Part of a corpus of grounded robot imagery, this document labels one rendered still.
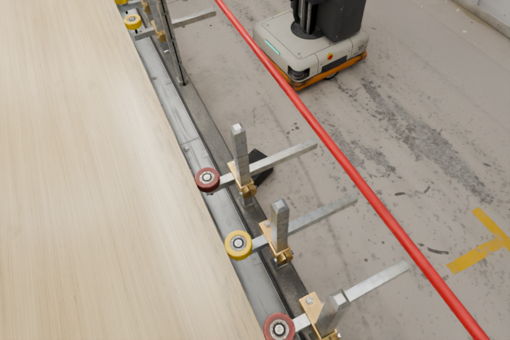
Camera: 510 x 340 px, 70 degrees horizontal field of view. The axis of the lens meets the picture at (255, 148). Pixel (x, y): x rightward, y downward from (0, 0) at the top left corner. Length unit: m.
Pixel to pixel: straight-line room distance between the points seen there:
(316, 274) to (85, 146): 1.27
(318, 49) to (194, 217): 1.78
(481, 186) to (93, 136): 2.10
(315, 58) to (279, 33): 0.36
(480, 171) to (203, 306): 1.96
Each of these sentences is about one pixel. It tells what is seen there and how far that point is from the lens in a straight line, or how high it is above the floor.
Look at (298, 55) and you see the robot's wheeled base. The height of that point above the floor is 0.28.
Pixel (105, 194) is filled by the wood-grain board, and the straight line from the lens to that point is 1.26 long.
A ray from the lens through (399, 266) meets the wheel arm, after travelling 1.16.
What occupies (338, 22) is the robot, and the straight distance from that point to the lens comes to 2.57.
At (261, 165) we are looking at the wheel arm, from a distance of 1.26.
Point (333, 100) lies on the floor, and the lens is 2.67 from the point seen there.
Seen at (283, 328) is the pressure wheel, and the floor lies 0.90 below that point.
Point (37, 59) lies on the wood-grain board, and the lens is 1.89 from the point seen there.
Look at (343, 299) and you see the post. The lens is 0.79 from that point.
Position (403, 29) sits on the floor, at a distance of 3.44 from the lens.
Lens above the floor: 1.89
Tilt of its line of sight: 53 degrees down
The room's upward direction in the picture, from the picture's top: 4 degrees counter-clockwise
